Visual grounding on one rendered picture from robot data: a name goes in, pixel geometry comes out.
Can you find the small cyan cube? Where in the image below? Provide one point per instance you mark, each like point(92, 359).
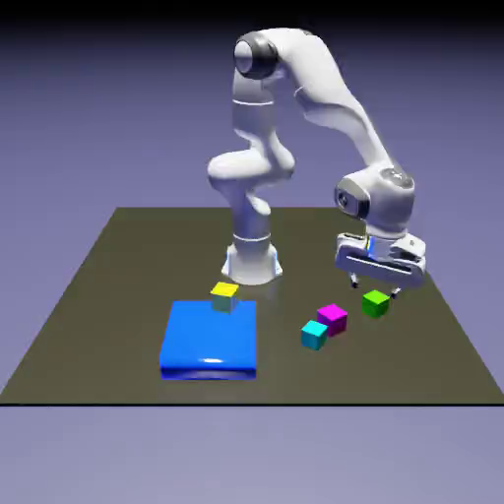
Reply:
point(314, 334)

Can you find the large blue box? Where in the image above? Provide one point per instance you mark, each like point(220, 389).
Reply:
point(208, 338)

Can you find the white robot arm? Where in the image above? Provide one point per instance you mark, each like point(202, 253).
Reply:
point(252, 165)

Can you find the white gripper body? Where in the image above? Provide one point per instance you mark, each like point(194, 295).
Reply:
point(378, 267)

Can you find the small yellow cube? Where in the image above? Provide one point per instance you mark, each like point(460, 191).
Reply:
point(224, 297)

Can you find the small magenta cube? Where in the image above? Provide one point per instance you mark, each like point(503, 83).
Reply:
point(332, 319)

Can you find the small green cube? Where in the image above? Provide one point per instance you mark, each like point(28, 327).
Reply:
point(375, 303)

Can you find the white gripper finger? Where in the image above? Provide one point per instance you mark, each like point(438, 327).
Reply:
point(354, 280)
point(395, 292)

